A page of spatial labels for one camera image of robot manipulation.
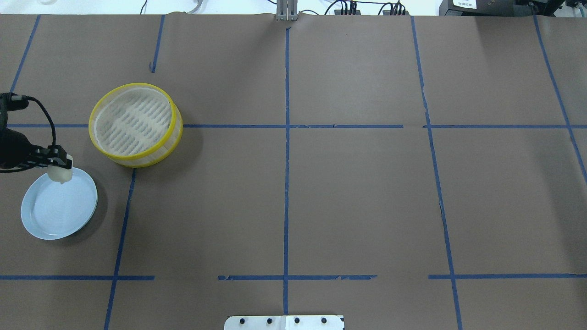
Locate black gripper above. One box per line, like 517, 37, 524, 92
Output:
0, 129, 73, 171

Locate white steamed bun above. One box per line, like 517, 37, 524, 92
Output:
47, 165, 73, 184

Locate yellow plastic steamer basket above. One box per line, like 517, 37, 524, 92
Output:
89, 83, 184, 168

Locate light blue round plate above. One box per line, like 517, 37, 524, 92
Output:
20, 168, 98, 240

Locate metal mounting plate with bolts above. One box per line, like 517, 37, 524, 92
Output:
224, 315, 345, 330

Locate black connector block left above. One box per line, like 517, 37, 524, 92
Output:
329, 0, 361, 16

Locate black connector block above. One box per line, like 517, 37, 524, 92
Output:
329, 0, 361, 16
378, 1, 409, 16

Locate black connector block right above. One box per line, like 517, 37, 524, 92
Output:
378, 1, 409, 16

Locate black device with label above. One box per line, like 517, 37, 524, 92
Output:
438, 0, 565, 17

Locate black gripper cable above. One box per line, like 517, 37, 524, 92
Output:
0, 93, 57, 149

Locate grey metal bracket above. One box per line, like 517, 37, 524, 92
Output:
273, 0, 299, 21

